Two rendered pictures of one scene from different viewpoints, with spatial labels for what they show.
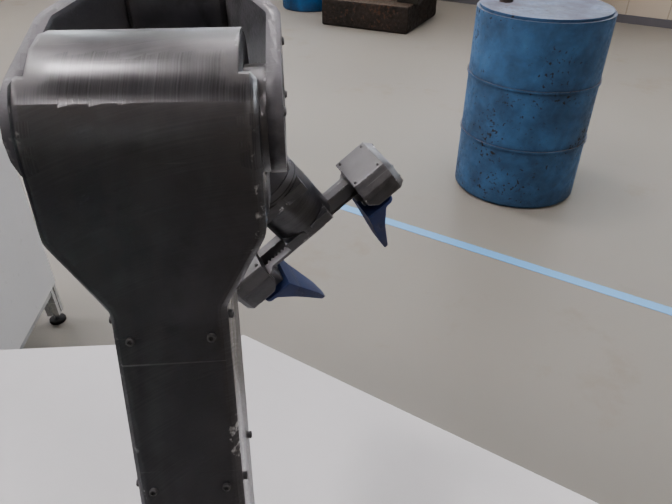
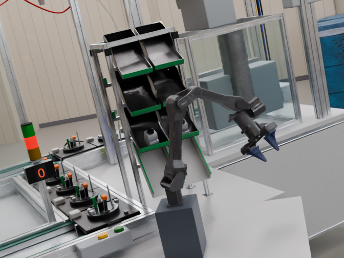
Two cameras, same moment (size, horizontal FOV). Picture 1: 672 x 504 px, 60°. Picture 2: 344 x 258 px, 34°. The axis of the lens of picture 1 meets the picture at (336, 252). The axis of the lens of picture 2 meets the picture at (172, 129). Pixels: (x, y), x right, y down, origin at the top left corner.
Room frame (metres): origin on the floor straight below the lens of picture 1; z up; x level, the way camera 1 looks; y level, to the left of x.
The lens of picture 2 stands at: (-0.57, -1.84, 1.79)
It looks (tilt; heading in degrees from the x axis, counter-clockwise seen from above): 13 degrees down; 69
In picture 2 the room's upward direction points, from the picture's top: 13 degrees counter-clockwise
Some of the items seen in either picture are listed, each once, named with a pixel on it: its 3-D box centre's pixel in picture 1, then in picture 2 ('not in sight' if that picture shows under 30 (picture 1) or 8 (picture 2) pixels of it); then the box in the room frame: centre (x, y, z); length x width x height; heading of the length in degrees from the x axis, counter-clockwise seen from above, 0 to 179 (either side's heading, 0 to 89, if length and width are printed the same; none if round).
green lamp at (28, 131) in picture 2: not in sight; (27, 130); (-0.30, 0.56, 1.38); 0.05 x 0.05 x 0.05
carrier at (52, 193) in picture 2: not in sight; (67, 181); (-0.13, 0.95, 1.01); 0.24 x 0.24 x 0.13; 4
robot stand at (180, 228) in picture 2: not in sight; (181, 227); (0.09, 0.05, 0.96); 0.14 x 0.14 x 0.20; 58
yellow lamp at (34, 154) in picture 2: not in sight; (34, 153); (-0.30, 0.56, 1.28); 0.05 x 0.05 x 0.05
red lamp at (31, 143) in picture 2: not in sight; (31, 142); (-0.30, 0.56, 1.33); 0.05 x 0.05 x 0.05
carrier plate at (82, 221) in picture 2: not in sight; (104, 215); (-0.10, 0.45, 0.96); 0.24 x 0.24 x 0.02; 4
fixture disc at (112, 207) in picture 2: not in sight; (103, 211); (-0.10, 0.45, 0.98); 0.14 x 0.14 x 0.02
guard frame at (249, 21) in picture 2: not in sight; (227, 81); (1.05, 1.33, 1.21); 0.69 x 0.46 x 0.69; 4
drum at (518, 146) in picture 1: (527, 99); not in sight; (2.83, -0.96, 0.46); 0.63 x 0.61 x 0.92; 59
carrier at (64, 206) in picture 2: not in sight; (82, 191); (-0.12, 0.71, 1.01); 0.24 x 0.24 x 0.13; 4
